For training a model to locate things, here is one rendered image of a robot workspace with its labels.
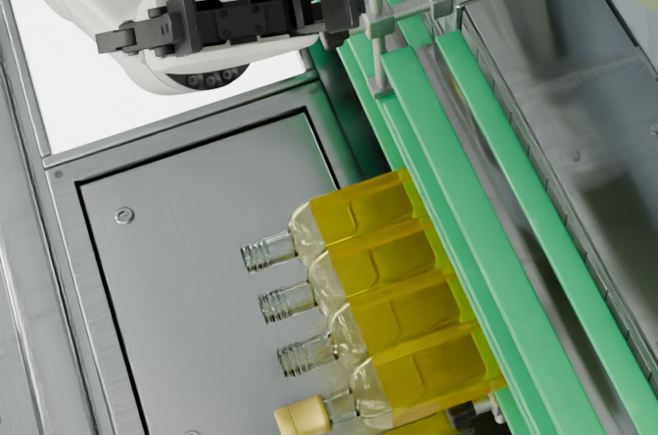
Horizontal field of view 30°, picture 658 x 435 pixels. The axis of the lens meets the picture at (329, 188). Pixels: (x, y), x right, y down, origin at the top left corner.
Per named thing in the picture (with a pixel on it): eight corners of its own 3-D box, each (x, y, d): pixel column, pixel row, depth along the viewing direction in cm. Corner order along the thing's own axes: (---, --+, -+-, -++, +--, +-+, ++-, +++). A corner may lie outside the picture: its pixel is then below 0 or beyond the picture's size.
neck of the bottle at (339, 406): (347, 394, 112) (297, 411, 112) (344, 382, 110) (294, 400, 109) (357, 423, 111) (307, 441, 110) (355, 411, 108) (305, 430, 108)
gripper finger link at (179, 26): (114, 12, 71) (135, 0, 64) (167, 4, 72) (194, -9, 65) (123, 67, 71) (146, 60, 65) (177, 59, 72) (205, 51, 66)
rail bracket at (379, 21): (442, 56, 125) (325, 94, 123) (441, -61, 111) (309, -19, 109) (452, 77, 123) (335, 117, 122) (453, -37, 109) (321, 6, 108)
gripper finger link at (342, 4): (302, -15, 74) (340, -29, 68) (351, -22, 75) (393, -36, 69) (310, 37, 75) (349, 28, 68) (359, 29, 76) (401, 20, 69)
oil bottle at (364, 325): (529, 262, 120) (322, 334, 117) (532, 232, 115) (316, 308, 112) (553, 310, 117) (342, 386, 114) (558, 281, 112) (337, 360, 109)
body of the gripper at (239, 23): (115, -10, 81) (148, -32, 71) (260, -30, 85) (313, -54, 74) (135, 102, 82) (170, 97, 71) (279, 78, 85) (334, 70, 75)
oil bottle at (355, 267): (505, 213, 122) (303, 283, 120) (507, 182, 118) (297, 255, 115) (528, 259, 119) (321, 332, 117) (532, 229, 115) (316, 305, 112)
